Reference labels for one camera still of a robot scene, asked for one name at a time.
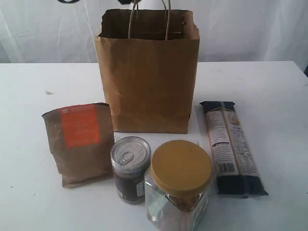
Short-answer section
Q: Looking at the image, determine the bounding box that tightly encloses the clear jar yellow lid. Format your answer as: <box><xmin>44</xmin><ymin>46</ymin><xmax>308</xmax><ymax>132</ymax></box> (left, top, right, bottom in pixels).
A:
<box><xmin>144</xmin><ymin>140</ymin><xmax>216</xmax><ymax>231</ymax></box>

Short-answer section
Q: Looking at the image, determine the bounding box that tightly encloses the brown paper shopping bag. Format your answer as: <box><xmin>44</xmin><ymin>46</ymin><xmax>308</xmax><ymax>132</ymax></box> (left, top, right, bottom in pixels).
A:
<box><xmin>95</xmin><ymin>9</ymin><xmax>200</xmax><ymax>134</ymax></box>

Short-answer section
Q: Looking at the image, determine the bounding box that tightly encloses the brown pouch orange label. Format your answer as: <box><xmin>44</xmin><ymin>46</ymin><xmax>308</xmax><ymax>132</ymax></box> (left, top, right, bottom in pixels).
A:
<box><xmin>42</xmin><ymin>103</ymin><xmax>115</xmax><ymax>188</ymax></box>

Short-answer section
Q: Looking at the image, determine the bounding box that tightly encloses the dark jar pull-tab lid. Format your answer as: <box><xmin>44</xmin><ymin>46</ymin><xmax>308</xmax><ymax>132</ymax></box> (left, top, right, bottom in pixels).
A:
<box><xmin>110</xmin><ymin>136</ymin><xmax>151</xmax><ymax>205</ymax></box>

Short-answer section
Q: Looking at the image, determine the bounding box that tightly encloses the black noodle packet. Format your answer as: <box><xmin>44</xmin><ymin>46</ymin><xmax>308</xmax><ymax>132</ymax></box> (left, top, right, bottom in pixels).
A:
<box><xmin>200</xmin><ymin>101</ymin><xmax>268</xmax><ymax>198</ymax></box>

